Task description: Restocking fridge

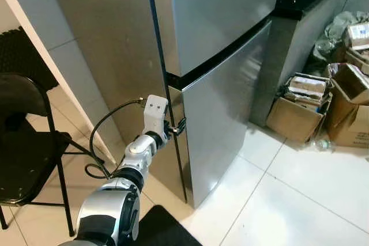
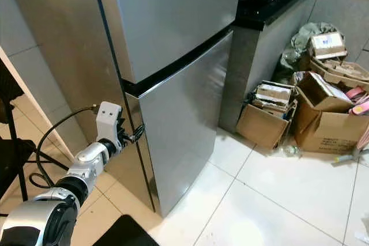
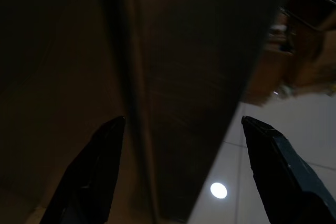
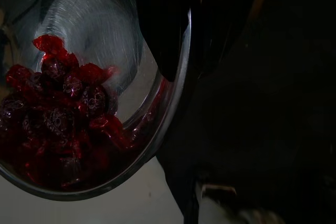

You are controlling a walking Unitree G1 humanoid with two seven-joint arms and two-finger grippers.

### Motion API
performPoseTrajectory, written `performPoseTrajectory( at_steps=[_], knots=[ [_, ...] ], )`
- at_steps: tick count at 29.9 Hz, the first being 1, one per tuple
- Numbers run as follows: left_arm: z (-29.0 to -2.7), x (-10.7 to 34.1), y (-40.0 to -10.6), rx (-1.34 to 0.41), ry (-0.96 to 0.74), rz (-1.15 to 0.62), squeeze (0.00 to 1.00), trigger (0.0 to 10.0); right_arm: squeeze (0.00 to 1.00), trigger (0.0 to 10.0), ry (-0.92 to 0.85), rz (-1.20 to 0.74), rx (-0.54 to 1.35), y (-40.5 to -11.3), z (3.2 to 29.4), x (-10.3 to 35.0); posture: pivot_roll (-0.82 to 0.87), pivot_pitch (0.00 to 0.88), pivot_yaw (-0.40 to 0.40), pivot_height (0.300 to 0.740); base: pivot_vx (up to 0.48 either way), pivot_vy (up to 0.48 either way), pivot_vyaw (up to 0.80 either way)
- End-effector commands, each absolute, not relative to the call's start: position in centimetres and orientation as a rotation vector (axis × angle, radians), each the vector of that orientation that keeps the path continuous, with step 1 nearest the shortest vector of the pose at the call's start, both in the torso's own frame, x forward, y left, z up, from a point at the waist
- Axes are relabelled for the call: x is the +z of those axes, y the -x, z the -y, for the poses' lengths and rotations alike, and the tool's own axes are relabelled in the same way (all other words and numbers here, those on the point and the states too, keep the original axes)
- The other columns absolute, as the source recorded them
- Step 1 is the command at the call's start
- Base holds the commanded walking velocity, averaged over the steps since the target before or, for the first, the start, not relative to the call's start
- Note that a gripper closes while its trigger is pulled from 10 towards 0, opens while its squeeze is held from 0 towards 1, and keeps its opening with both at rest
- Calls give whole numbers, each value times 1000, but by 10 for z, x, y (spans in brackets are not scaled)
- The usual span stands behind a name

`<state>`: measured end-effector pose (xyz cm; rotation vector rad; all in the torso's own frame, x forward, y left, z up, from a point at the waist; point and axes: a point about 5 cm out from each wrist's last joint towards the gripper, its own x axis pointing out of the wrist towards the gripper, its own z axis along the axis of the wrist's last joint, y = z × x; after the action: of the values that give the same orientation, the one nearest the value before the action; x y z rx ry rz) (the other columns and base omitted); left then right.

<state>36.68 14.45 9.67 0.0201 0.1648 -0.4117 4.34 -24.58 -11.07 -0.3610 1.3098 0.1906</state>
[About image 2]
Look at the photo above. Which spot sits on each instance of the large open cardboard box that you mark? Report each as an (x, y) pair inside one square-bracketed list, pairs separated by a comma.
[(323, 133)]

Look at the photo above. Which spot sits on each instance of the black folding chair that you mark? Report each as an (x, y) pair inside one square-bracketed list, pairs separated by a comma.
[(6, 84)]

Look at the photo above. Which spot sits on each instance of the pink plastic packet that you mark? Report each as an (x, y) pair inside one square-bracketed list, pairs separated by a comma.
[(358, 102)]

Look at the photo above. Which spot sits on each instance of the box with white label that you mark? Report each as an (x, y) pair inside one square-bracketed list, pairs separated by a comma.
[(328, 44)]

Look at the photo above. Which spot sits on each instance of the black stone countertop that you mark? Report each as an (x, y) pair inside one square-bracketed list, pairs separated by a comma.
[(265, 10)]

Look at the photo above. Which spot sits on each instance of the grey fridge main door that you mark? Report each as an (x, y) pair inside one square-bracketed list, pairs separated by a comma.
[(179, 125)]

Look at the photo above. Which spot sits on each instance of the grey fridge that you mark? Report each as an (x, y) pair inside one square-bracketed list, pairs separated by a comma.
[(69, 44)]

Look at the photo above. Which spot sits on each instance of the empty clear plastic bottle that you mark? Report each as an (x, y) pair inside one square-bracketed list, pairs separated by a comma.
[(288, 150)]

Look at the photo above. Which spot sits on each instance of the flat brown cardboard box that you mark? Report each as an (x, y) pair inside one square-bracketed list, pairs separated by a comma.
[(351, 70)]

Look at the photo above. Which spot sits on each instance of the cardboard box with papers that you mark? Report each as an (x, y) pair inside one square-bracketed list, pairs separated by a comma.
[(262, 128)]

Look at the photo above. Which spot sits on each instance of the light grey left wrist camera mount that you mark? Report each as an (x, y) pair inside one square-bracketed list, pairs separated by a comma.
[(108, 119)]

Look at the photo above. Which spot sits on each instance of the grey fridge freezer door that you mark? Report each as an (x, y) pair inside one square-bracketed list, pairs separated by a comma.
[(173, 15)]

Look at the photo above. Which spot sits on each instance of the grey green plastic bag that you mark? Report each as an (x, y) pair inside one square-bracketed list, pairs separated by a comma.
[(300, 41)]

